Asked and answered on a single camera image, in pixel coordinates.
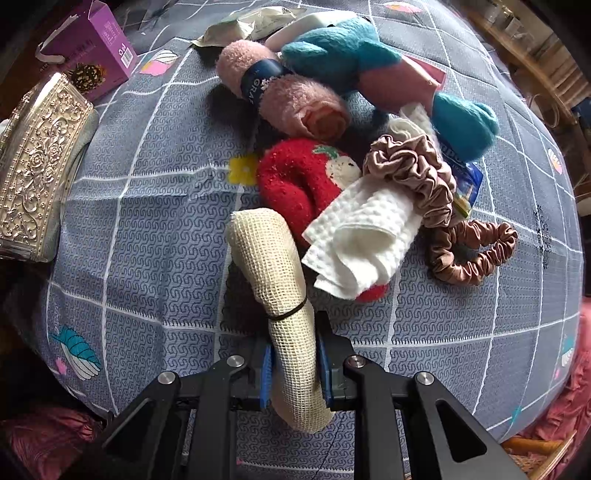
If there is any white waffle cloth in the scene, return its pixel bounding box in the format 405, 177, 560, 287
303, 176, 422, 300

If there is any red fuzzy sock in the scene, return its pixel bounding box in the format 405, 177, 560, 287
256, 138, 390, 304

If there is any blue Tempo tissue pack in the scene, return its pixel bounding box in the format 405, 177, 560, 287
439, 138, 484, 220

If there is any grey checked bed quilt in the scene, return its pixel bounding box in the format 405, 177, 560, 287
33, 1, 584, 440

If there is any mauve satin scrunchie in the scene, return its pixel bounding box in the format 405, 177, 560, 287
363, 134, 457, 228

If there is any purple cardboard box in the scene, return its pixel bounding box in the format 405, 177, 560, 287
35, 1, 138, 101

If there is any beige mesh cloth roll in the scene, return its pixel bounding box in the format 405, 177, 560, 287
225, 208, 334, 434

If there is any ornate gold tissue box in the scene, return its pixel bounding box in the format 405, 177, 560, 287
1, 73, 99, 263

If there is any beige wet wipes pack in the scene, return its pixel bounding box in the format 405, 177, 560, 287
191, 6, 307, 48

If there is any pink blanket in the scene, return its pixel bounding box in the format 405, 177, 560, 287
521, 297, 590, 456

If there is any brown satin scrunchie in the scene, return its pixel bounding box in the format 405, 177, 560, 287
428, 220, 518, 287

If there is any blue pink plush toy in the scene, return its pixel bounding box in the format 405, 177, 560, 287
280, 15, 499, 162

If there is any wooden desk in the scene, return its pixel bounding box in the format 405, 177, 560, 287
462, 1, 590, 129

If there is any pink towel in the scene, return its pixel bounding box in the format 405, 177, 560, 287
216, 40, 349, 142

